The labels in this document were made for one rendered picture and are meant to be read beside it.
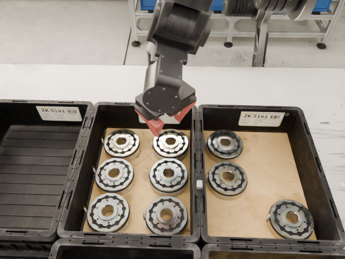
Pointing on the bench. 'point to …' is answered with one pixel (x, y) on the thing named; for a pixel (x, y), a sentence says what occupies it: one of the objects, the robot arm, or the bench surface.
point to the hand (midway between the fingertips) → (166, 125)
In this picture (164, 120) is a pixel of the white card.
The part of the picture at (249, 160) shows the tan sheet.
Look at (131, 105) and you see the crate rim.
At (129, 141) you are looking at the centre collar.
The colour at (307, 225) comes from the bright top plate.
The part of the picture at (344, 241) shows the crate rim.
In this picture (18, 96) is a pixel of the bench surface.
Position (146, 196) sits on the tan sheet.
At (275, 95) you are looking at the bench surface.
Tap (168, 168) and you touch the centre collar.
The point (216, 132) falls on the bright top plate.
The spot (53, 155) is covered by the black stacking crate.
